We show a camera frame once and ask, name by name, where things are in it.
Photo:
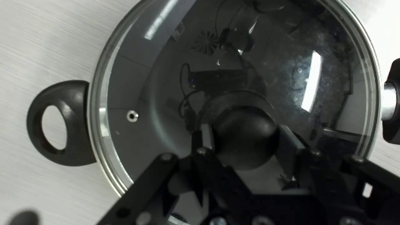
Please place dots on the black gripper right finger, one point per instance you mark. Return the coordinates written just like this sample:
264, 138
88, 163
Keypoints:
358, 191

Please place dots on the glass lid with black knob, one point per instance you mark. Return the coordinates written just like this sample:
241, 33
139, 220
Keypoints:
138, 70

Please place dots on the black cooking pot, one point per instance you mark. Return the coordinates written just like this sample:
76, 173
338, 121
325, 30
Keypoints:
70, 100

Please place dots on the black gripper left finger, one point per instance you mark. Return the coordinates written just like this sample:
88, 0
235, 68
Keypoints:
175, 182

